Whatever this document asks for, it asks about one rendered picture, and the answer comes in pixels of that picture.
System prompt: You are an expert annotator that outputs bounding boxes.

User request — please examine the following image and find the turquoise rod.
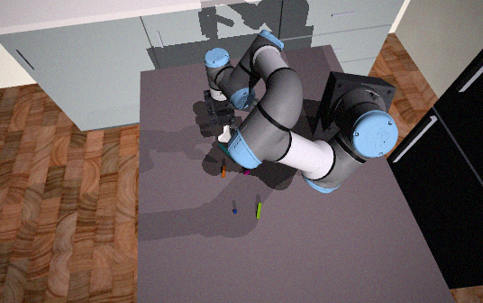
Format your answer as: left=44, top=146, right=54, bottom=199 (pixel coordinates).
left=219, top=143, right=232, bottom=158

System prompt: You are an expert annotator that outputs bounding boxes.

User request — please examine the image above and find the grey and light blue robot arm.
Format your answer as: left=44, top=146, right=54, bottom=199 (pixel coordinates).
left=205, top=30, right=398, bottom=193

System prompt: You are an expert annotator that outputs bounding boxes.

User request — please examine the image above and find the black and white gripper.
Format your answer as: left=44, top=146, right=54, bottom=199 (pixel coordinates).
left=204, top=90, right=236, bottom=142

